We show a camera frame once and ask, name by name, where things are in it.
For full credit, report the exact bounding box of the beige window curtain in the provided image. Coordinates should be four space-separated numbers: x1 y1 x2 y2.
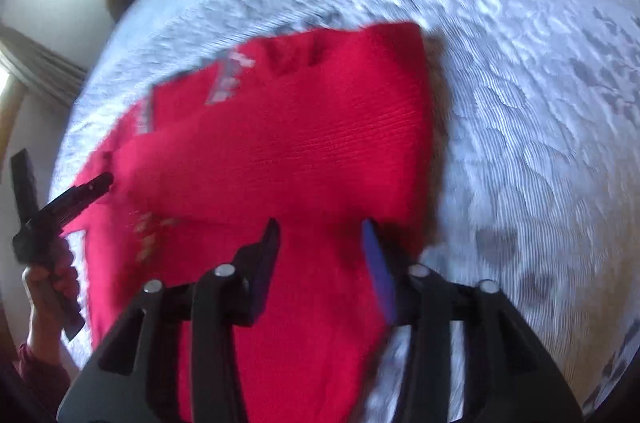
1 25 88 110

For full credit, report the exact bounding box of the grey quilted bedspread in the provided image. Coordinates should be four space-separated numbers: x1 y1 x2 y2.
50 0 639 417

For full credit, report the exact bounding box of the red knit sweater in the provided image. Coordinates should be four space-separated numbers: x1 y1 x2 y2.
72 22 433 422

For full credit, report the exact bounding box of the person's left hand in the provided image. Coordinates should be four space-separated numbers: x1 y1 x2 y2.
22 239 79 365

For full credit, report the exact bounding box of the left forearm red sleeve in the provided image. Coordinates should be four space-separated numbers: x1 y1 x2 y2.
16 343 70 417

